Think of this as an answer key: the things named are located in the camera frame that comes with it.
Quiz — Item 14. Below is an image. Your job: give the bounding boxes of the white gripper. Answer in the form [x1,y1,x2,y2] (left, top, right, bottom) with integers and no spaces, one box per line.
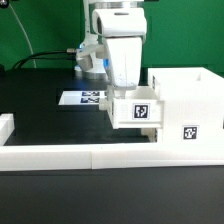
[92,8,147,99]

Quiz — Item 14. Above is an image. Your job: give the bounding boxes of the white drawer tray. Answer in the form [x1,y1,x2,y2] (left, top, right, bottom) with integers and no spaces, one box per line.
[99,86,163,129]
[141,128,162,143]

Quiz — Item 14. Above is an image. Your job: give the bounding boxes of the white drawer cabinet box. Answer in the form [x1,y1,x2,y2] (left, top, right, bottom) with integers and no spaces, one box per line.
[148,67,224,143]

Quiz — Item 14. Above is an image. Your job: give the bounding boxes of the white front drawer tray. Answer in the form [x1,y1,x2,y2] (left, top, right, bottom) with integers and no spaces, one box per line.
[141,128,162,143]

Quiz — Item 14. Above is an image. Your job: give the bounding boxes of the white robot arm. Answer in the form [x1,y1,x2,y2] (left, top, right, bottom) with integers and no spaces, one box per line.
[76,0,147,98]

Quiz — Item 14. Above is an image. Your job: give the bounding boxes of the white fiducial marker sheet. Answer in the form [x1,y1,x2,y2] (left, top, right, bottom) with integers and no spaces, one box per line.
[59,90,106,105]

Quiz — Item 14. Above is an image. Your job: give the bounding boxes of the white U-shaped fence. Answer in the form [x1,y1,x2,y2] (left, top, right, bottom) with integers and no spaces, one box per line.
[0,114,224,171]

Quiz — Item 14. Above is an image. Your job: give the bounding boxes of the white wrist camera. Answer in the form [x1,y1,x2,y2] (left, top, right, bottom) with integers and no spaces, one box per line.
[76,44,105,73]

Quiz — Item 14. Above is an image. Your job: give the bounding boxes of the black power cables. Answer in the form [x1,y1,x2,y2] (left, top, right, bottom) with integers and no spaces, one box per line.
[11,48,81,70]

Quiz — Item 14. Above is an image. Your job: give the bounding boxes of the thin white cable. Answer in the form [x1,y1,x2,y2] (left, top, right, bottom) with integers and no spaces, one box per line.
[9,3,38,69]

